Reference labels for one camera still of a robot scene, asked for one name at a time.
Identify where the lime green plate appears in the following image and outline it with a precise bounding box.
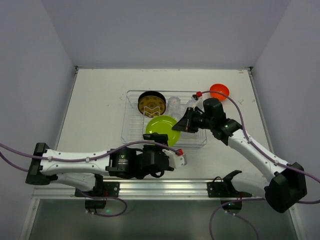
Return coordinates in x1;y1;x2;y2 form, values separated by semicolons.
145;115;181;147

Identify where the yellow patterned plate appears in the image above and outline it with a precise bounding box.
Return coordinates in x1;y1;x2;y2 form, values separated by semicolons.
137;95;167;118

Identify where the orange bowl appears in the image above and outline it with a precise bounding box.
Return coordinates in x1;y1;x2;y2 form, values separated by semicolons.
209;83;230;102

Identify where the black plate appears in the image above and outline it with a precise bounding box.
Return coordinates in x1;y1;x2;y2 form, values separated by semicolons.
138;90;166;101

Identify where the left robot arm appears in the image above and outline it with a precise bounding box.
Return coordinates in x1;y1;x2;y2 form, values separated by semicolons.
25;133;180;196

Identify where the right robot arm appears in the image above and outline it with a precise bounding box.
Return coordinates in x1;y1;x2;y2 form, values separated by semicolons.
172;98;307;213

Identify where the clear glass back left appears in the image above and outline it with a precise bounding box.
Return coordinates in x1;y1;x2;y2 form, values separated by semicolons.
167;96;182;120

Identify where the clear glass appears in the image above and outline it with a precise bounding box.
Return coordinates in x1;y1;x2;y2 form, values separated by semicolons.
167;96;182;120
185;98;201;109

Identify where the clear glass back right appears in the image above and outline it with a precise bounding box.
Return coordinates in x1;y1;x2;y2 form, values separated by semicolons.
185;98;201;109

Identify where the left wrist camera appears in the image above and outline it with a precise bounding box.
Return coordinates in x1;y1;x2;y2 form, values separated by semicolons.
162;149;187;169

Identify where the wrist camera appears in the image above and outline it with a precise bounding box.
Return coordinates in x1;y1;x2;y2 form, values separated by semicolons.
162;149;187;169
186;91;203;110

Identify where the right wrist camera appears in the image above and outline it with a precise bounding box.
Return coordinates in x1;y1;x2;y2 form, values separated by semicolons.
186;91;203;110

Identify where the white wire dish rack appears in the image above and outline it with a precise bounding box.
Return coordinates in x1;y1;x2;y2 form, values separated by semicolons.
121;90;207;149

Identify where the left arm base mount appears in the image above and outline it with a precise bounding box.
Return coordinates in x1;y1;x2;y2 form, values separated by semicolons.
85;181;120;198

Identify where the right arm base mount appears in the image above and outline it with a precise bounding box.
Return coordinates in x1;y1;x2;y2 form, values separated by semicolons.
206;170;253;198

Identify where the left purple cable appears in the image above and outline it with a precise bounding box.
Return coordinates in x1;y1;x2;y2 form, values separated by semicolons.
0;140;185;217

